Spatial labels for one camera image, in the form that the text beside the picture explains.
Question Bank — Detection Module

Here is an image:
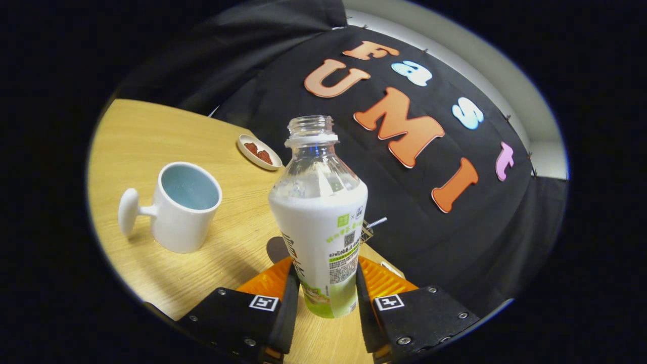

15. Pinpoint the white cup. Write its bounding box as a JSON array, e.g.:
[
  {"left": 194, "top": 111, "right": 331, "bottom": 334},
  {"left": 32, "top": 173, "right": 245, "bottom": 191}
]
[{"left": 118, "top": 162, "right": 223, "bottom": 254}]

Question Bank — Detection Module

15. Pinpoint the wooden table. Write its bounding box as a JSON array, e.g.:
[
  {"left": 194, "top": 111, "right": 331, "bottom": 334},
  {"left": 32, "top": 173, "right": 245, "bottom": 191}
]
[{"left": 87, "top": 99, "right": 405, "bottom": 364}]

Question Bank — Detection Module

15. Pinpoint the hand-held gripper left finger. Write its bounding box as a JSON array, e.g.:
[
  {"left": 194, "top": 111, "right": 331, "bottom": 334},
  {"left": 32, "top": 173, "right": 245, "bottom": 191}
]
[{"left": 174, "top": 256, "right": 301, "bottom": 364}]

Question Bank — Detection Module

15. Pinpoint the small white plate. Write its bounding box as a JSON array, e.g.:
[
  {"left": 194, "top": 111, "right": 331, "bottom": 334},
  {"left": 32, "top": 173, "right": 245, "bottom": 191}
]
[{"left": 237, "top": 134, "right": 283, "bottom": 171}]

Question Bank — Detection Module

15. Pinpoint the dark round coaster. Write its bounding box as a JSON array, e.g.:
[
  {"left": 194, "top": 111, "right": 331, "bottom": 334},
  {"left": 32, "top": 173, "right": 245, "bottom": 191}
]
[{"left": 266, "top": 236, "right": 291, "bottom": 264}]

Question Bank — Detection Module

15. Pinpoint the clear juice bottle green label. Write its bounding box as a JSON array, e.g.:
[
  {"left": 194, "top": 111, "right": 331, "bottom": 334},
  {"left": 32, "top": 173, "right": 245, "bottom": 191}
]
[{"left": 268, "top": 115, "right": 368, "bottom": 319}]

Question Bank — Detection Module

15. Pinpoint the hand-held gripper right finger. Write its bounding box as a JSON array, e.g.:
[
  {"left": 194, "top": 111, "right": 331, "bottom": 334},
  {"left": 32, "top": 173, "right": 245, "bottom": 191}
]
[{"left": 355, "top": 255, "right": 481, "bottom": 364}]

